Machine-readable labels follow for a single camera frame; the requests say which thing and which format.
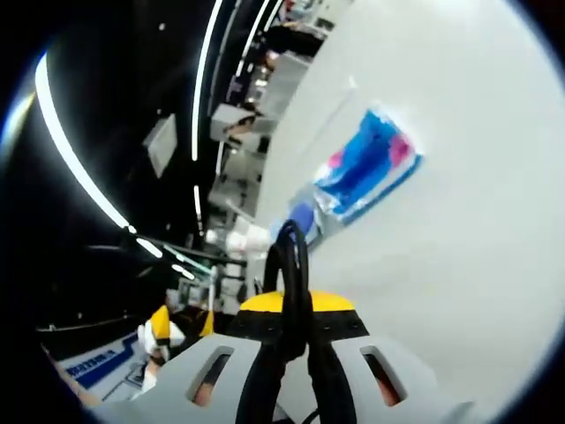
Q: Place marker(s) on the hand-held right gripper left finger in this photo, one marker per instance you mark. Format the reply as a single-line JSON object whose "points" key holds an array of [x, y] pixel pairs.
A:
{"points": [[212, 366]]}

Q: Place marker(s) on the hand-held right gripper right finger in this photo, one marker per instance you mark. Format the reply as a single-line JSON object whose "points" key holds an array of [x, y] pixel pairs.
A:
{"points": [[397, 371]]}

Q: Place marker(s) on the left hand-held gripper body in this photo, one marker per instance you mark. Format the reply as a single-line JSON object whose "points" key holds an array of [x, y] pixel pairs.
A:
{"points": [[176, 336]]}

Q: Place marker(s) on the clear plastic water bottle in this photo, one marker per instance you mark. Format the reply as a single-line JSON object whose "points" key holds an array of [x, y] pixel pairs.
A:
{"points": [[225, 242]]}

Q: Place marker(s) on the white pack with blue disc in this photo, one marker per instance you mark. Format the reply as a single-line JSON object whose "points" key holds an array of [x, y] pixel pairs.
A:
{"points": [[304, 216]]}

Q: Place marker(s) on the blue plastic tissue pack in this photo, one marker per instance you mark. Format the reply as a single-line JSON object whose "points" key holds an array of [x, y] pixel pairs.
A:
{"points": [[366, 168]]}

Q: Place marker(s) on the white round table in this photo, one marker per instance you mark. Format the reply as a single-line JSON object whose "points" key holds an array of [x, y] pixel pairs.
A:
{"points": [[441, 287]]}

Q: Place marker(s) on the ceiling light strip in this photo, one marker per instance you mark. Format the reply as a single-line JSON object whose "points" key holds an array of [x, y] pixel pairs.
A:
{"points": [[66, 141], [204, 66]]}

